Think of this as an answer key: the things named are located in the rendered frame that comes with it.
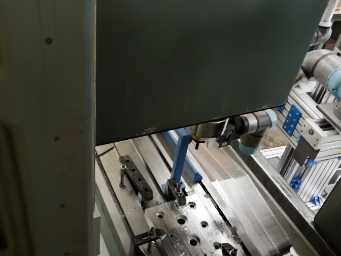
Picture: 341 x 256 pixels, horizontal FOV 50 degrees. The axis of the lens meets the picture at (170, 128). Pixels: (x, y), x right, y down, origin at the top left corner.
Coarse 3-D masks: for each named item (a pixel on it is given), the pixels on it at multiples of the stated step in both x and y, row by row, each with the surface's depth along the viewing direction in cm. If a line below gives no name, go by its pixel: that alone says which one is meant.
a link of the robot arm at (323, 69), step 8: (328, 56) 138; (336, 56) 137; (320, 64) 138; (328, 64) 136; (336, 64) 134; (312, 72) 142; (320, 72) 138; (328, 72) 134; (336, 72) 132; (320, 80) 139; (328, 80) 134; (336, 80) 132; (328, 88) 136; (336, 88) 133; (336, 96) 135
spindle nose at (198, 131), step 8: (224, 120) 113; (184, 128) 117; (192, 128) 114; (200, 128) 113; (208, 128) 113; (216, 128) 113; (224, 128) 116; (200, 136) 115; (208, 136) 115; (216, 136) 116
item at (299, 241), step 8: (224, 144) 228; (232, 152) 223; (240, 160) 218; (248, 168) 214; (256, 184) 206; (264, 192) 202; (272, 200) 198; (272, 208) 195; (280, 208) 194; (280, 216) 191; (288, 224) 188; (288, 232) 185; (296, 232) 185; (296, 240) 182; (304, 240) 181; (296, 248) 179; (304, 248) 179; (312, 248) 178
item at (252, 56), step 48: (144, 0) 70; (192, 0) 75; (240, 0) 80; (288, 0) 86; (96, 48) 72; (144, 48) 77; (192, 48) 83; (240, 48) 89; (288, 48) 97; (96, 96) 79; (144, 96) 86; (192, 96) 93; (240, 96) 101; (288, 96) 112; (96, 144) 89
